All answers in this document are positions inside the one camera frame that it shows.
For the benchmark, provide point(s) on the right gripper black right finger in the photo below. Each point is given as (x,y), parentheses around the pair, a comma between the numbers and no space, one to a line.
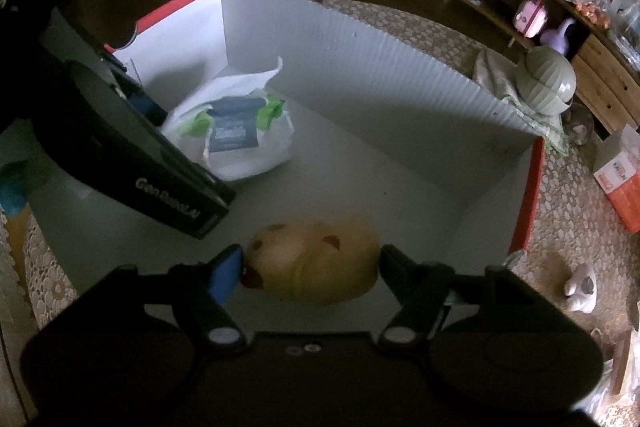
(421,289)

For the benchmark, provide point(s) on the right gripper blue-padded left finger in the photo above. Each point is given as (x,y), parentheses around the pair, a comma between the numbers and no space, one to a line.
(199,292)

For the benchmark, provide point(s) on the yellow plush toy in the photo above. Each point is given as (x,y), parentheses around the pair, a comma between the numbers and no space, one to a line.
(316,263)

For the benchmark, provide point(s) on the white wet wipes pack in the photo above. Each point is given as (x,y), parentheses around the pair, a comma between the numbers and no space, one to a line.
(232,126)

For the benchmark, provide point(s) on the small white figurine toy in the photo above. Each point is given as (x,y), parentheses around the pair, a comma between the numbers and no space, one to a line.
(581,290)

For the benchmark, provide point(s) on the red and white shoe box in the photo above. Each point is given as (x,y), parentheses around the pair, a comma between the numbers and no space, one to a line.
(443,169)

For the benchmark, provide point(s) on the folded green striped cloth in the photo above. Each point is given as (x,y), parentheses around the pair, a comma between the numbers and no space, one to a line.
(496,74)

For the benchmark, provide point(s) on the orange tissue box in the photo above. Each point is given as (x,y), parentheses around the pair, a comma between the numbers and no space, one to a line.
(616,169)

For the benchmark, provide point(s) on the green lidded ceramic bowl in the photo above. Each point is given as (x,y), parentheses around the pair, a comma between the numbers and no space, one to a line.
(545,81)

